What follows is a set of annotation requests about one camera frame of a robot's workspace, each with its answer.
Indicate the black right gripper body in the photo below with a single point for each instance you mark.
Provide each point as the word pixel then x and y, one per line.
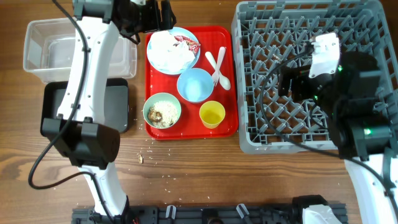
pixel 301 85

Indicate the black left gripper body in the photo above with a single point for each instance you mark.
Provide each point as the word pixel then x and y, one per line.
pixel 147 18

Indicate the white napkin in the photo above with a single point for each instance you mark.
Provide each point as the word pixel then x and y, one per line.
pixel 169 51

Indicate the red snack wrapper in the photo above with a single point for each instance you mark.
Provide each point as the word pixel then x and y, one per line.
pixel 193 45

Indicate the yellow cup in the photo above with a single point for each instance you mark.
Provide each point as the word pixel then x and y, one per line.
pixel 212 113

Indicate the green bowl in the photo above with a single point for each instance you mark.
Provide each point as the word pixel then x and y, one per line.
pixel 160 97

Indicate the rice and food waste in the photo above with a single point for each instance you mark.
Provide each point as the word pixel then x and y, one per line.
pixel 163 114

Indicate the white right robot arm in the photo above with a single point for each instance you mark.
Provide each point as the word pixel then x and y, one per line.
pixel 365 138

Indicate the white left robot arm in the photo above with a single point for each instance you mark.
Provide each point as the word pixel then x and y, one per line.
pixel 78 131

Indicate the grey dishwasher rack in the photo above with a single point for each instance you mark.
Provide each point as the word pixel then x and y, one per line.
pixel 268 32

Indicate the black waste tray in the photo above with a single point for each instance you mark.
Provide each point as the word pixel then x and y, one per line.
pixel 116 103

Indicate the light blue plate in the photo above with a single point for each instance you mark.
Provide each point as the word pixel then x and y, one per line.
pixel 155 62

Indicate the white plastic spoon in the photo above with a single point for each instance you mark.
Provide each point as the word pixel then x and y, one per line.
pixel 223 80

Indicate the red serving tray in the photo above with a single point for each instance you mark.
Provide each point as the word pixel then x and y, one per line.
pixel 189 125

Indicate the clear plastic bin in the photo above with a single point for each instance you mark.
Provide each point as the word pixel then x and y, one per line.
pixel 49 48

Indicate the pink plastic fork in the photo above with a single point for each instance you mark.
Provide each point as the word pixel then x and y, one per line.
pixel 216 74

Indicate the light blue bowl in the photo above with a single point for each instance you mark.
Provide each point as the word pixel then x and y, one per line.
pixel 195 85

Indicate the food scrap on table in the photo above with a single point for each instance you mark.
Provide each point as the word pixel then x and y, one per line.
pixel 141 159

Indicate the black mounting rail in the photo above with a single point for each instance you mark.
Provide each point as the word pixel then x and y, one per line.
pixel 276 213

